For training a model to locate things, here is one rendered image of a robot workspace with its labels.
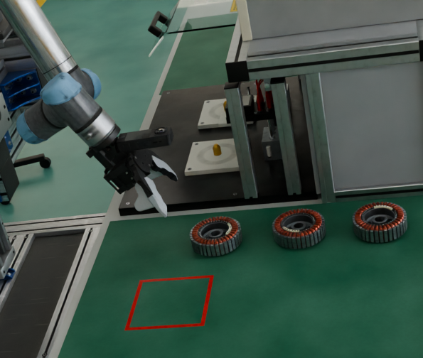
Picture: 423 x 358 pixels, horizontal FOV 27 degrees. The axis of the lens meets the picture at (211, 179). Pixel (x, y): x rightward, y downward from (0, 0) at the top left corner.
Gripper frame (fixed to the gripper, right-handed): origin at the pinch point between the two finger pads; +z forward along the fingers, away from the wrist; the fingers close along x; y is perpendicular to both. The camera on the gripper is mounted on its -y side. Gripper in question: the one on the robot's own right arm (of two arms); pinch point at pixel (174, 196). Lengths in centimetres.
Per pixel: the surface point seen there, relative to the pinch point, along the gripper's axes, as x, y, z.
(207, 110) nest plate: -59, 6, 7
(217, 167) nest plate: -27.4, 0.7, 10.5
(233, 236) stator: 3.2, -5.3, 13.9
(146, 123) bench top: -62, 24, 1
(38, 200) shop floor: -150, 132, 25
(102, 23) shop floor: -360, 149, 15
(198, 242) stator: 4.4, 1.2, 10.1
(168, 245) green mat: -0.3, 9.8, 8.9
